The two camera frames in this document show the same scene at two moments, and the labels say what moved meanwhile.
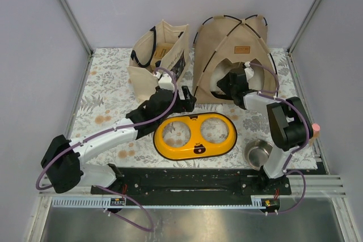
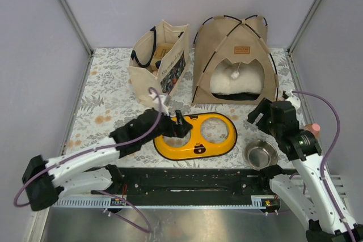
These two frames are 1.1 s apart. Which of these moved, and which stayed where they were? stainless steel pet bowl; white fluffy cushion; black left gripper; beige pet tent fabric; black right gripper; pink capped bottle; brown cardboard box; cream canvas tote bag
Moved: black right gripper; black left gripper
Stayed: stainless steel pet bowl; pink capped bottle; brown cardboard box; cream canvas tote bag; white fluffy cushion; beige pet tent fabric
